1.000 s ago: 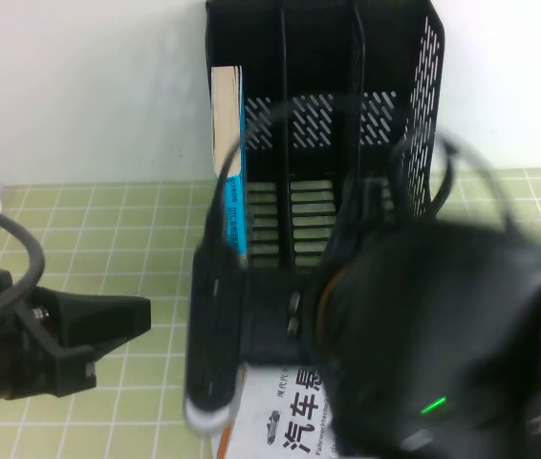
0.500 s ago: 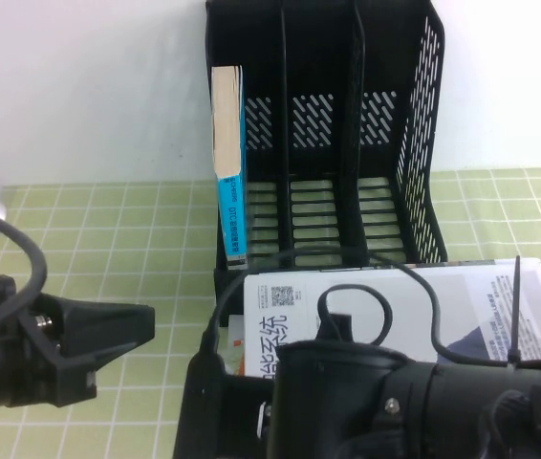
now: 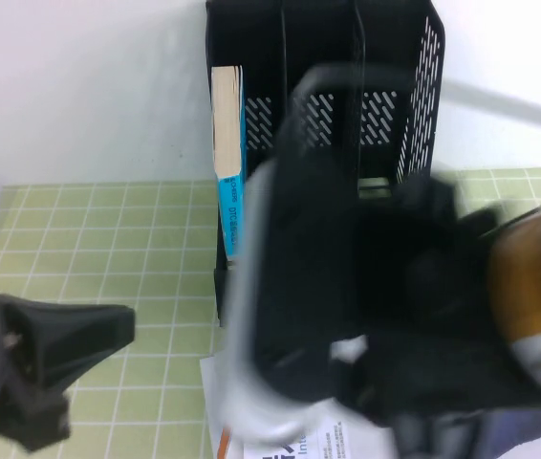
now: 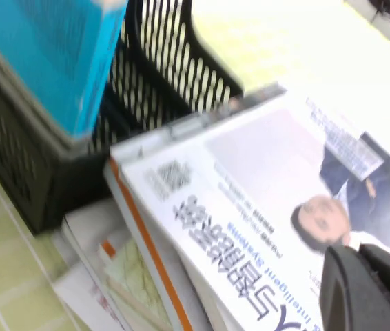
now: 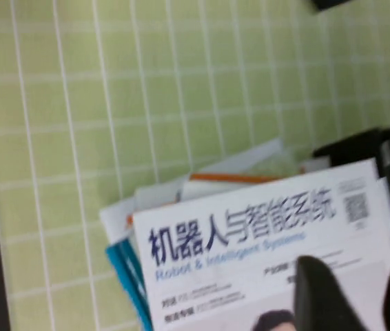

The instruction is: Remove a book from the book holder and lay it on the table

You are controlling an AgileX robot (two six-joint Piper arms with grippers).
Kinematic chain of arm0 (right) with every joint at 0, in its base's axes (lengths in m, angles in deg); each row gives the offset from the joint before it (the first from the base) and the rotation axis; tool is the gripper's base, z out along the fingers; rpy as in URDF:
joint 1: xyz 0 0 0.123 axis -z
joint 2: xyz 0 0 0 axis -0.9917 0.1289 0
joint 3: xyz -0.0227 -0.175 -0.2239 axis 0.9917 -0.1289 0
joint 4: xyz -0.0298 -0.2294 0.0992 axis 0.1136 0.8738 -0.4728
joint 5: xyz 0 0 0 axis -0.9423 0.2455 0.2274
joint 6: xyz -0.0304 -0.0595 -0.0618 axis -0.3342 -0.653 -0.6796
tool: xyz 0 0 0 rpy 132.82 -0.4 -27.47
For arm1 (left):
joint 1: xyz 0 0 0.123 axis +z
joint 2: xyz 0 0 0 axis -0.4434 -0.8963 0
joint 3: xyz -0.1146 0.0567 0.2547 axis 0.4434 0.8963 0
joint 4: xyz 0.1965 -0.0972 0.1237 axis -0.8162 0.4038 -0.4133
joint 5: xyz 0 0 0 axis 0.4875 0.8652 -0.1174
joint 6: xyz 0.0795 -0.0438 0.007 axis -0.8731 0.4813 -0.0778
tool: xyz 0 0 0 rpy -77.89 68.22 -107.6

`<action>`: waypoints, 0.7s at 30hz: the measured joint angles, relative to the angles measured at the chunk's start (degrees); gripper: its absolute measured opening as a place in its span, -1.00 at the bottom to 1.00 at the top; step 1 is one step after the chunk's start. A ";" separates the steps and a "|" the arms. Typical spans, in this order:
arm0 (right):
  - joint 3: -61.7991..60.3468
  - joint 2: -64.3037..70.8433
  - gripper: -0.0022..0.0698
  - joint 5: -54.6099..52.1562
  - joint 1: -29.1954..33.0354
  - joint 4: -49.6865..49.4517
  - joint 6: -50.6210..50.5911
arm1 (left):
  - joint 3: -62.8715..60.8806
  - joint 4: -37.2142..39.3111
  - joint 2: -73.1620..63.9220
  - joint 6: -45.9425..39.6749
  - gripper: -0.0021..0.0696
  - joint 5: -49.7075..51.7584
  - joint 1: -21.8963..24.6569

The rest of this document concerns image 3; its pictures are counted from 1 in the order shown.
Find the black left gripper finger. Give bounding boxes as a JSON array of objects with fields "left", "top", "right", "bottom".
[
  {"left": 0, "top": 294, "right": 137, "bottom": 389},
  {"left": 0, "top": 381, "right": 72, "bottom": 454}
]

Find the plain white paper sheet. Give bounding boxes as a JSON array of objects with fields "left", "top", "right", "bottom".
[{"left": 198, "top": 352, "right": 233, "bottom": 459}]

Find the thick book with blue spine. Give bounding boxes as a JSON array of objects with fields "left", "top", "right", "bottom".
[{"left": 209, "top": 65, "right": 253, "bottom": 265}]

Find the thin white intelligent systems magazine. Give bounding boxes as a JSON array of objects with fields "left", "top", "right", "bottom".
[{"left": 240, "top": 408, "right": 541, "bottom": 459}]

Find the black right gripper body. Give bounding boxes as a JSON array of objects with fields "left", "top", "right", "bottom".
[{"left": 327, "top": 179, "right": 496, "bottom": 429}]

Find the black plastic book holder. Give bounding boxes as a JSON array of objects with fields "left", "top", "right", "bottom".
[{"left": 203, "top": 0, "right": 448, "bottom": 329}]

